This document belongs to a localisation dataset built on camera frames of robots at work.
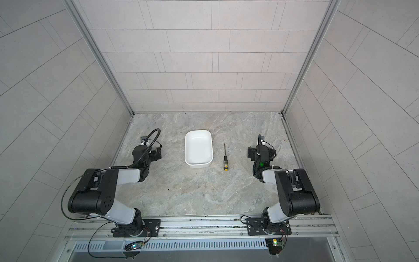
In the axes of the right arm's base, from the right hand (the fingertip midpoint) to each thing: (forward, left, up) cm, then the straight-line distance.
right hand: (260, 145), depth 95 cm
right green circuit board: (-47, +4, -5) cm, 47 cm away
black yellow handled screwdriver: (-8, +21, -3) cm, 22 cm away
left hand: (+4, +63, +2) cm, 63 cm away
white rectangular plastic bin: (+3, +37, -3) cm, 37 cm away
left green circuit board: (-44, +60, 0) cm, 75 cm away
